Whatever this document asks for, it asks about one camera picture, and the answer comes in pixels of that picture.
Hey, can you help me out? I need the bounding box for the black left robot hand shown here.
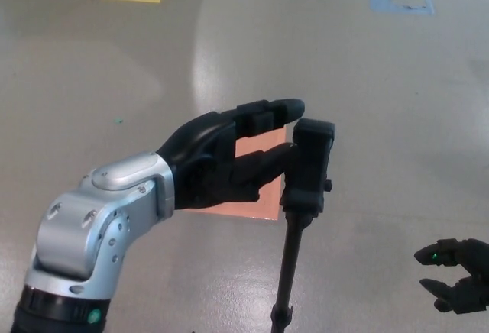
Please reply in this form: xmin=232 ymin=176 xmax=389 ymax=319
xmin=156 ymin=98 xmax=306 ymax=212

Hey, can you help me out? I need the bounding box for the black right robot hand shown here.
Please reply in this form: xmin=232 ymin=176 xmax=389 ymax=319
xmin=414 ymin=238 xmax=489 ymax=315

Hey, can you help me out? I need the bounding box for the black phone stand tripod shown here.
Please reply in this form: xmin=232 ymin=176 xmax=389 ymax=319
xmin=269 ymin=118 xmax=337 ymax=333

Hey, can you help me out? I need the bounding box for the orange rectangular floor marking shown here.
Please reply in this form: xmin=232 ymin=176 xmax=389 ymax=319
xmin=179 ymin=124 xmax=287 ymax=221

